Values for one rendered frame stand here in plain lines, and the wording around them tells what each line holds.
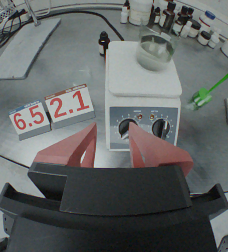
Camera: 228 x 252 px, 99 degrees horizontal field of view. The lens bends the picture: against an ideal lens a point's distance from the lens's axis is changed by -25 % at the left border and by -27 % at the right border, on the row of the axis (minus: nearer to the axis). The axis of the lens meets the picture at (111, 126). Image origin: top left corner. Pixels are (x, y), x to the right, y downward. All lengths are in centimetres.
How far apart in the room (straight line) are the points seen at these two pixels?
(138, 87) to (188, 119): 16
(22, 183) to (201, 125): 43
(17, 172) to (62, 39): 40
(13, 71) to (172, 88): 42
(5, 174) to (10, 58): 37
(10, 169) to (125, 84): 31
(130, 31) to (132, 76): 27
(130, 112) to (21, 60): 37
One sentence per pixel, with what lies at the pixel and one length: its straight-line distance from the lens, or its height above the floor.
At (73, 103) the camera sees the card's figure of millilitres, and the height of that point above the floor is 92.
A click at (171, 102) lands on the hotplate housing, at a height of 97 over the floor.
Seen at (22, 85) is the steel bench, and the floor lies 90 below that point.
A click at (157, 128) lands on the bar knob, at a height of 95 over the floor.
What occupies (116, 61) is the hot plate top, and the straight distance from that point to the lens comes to 23.
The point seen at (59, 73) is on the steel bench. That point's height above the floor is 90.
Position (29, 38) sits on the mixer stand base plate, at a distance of 55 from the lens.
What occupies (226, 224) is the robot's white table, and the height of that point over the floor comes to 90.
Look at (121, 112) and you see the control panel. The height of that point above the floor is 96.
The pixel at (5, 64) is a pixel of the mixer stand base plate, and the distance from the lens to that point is 52.
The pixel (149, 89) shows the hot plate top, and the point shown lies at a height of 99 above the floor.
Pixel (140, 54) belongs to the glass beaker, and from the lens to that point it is 20.
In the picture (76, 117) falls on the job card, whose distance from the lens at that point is 27.
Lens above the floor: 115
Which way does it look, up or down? 76 degrees down
